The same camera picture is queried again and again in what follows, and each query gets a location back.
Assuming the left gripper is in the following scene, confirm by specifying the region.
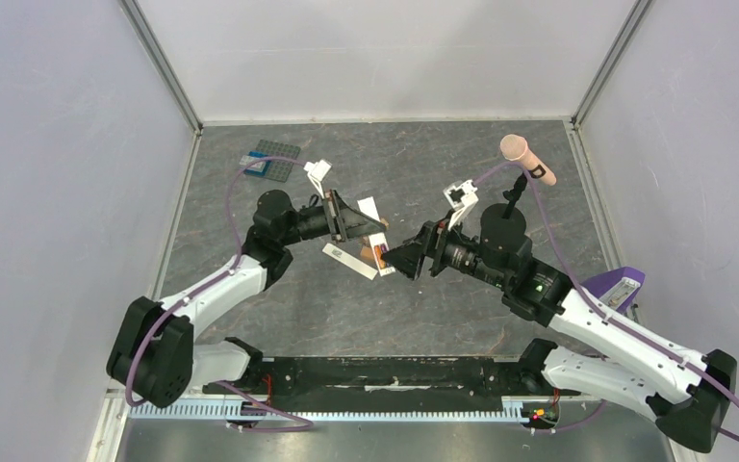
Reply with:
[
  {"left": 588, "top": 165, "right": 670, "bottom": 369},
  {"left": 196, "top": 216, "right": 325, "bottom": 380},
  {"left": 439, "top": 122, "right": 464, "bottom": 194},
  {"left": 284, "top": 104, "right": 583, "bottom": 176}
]
[{"left": 278, "top": 188, "right": 384, "bottom": 246}]

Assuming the orange AAA battery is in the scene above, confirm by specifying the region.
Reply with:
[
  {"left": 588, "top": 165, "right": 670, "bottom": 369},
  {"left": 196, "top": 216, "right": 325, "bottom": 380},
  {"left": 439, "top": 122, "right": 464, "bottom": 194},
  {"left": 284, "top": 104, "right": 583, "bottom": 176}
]
[{"left": 373, "top": 246, "right": 386, "bottom": 269}]

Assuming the white remote battery cover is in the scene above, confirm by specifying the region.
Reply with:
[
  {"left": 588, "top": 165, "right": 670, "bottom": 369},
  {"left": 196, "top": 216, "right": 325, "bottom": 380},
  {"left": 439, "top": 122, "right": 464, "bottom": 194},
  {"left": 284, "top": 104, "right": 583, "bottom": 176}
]
[{"left": 322, "top": 243, "right": 378, "bottom": 280}]

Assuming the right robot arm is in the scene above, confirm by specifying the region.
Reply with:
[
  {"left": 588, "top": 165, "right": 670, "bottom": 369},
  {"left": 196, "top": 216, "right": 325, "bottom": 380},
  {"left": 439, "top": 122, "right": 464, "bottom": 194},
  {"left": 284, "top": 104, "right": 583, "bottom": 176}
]
[{"left": 381, "top": 204, "right": 737, "bottom": 453}]

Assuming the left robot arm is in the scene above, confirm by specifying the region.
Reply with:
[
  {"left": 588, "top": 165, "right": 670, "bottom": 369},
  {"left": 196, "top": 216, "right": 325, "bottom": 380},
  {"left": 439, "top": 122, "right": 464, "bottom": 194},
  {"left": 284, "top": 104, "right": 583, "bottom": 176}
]
[{"left": 107, "top": 190, "right": 387, "bottom": 408}]

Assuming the grey lego baseplate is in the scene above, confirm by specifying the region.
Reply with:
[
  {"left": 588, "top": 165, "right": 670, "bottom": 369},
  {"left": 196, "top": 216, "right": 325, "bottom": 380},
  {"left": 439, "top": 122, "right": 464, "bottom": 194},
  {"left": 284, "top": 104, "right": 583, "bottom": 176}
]
[{"left": 256, "top": 140, "right": 301, "bottom": 183}]

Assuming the black microphone stand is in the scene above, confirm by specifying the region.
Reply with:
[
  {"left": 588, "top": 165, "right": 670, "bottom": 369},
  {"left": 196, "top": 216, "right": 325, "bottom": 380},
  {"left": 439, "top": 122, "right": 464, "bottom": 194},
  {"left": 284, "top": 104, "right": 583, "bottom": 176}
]
[{"left": 480, "top": 172, "right": 540, "bottom": 223}]

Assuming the blue grey lego brick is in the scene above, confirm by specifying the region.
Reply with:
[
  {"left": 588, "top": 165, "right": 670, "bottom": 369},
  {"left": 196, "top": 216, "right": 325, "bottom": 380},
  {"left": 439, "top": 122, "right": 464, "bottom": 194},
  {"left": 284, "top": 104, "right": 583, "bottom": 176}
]
[{"left": 240, "top": 150, "right": 273, "bottom": 178}]

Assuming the pink microphone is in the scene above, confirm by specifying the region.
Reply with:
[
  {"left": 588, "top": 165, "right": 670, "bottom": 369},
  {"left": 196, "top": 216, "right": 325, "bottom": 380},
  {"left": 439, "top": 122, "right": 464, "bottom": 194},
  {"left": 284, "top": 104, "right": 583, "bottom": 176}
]
[{"left": 499, "top": 134, "right": 557, "bottom": 186}]

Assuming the purple plastic object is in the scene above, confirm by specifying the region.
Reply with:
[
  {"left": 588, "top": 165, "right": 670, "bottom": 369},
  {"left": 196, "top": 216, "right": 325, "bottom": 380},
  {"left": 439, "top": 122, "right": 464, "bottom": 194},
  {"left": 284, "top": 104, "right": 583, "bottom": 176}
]
[{"left": 581, "top": 267, "right": 646, "bottom": 315}]

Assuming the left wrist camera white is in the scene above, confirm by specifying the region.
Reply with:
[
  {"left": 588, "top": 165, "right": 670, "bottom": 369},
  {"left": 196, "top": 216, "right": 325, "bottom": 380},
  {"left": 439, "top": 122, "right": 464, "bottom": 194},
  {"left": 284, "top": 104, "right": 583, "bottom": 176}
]
[{"left": 303, "top": 160, "right": 332, "bottom": 198}]

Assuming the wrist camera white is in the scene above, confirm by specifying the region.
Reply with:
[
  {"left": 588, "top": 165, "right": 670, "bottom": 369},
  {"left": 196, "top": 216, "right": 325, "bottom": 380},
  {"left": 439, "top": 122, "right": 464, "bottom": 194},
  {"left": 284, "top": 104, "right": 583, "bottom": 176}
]
[
  {"left": 443, "top": 180, "right": 478, "bottom": 230},
  {"left": 303, "top": 160, "right": 332, "bottom": 198}
]

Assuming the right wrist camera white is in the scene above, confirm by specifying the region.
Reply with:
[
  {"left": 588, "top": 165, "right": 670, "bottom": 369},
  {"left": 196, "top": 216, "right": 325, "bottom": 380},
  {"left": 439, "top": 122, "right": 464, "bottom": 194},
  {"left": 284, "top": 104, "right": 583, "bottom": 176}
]
[{"left": 443, "top": 180, "right": 478, "bottom": 230}]

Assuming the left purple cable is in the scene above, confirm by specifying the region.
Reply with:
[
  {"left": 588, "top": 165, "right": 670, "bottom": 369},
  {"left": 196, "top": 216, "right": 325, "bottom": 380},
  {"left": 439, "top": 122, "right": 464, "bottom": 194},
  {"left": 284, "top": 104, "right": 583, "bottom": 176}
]
[{"left": 125, "top": 156, "right": 315, "bottom": 433}]

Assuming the purple cable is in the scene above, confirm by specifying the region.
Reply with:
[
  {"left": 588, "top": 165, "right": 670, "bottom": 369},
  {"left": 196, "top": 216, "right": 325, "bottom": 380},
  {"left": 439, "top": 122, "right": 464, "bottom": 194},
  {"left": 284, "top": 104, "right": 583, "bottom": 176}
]
[
  {"left": 471, "top": 160, "right": 739, "bottom": 450},
  {"left": 125, "top": 156, "right": 315, "bottom": 433}
]

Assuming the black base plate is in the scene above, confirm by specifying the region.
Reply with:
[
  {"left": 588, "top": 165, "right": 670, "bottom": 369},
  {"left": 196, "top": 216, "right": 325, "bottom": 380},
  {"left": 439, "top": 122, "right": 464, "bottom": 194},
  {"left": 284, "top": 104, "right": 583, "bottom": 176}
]
[{"left": 235, "top": 356, "right": 554, "bottom": 413}]

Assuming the white cable duct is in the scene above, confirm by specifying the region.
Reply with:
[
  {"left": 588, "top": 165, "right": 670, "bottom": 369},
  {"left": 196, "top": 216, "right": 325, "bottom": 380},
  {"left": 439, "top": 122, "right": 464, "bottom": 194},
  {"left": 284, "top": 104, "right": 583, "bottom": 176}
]
[{"left": 128, "top": 398, "right": 523, "bottom": 424}]

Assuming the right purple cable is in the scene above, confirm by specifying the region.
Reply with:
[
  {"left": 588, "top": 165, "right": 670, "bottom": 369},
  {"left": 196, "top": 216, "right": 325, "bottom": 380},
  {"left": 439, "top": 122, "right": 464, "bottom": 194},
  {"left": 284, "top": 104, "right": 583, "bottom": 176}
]
[{"left": 471, "top": 160, "right": 739, "bottom": 450}]

